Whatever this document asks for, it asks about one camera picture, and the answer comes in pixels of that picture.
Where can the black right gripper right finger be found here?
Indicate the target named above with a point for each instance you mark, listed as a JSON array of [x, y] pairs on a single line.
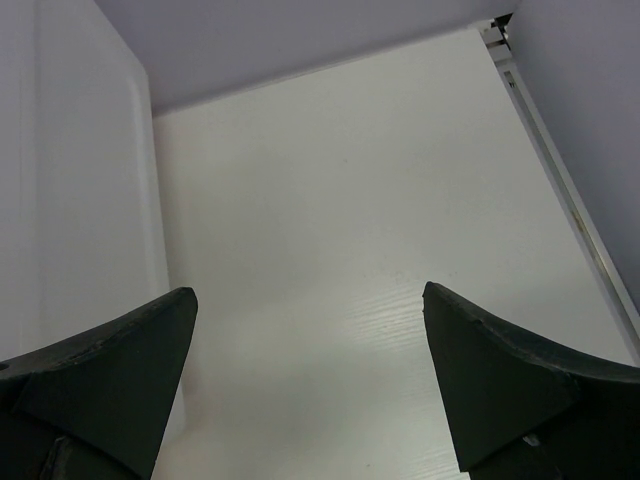
[[520, 406]]

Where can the white shoe cabinet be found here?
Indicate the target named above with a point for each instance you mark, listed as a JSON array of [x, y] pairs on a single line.
[[82, 237]]

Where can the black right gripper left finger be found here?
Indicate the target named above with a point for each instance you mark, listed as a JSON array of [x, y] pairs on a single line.
[[96, 405]]

